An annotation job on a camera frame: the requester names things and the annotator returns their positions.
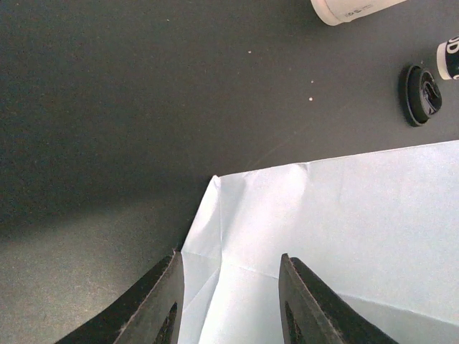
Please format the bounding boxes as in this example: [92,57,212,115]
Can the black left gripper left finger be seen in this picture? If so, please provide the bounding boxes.
[58,251,184,343]

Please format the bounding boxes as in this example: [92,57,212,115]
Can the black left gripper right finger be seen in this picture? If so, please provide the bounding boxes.
[278,253,395,343]

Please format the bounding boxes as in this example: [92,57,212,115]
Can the light blue paper bag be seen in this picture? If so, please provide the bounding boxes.
[179,141,458,343]

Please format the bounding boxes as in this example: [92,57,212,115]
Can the tall stack of paper cups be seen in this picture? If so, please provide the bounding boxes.
[436,36,459,80]

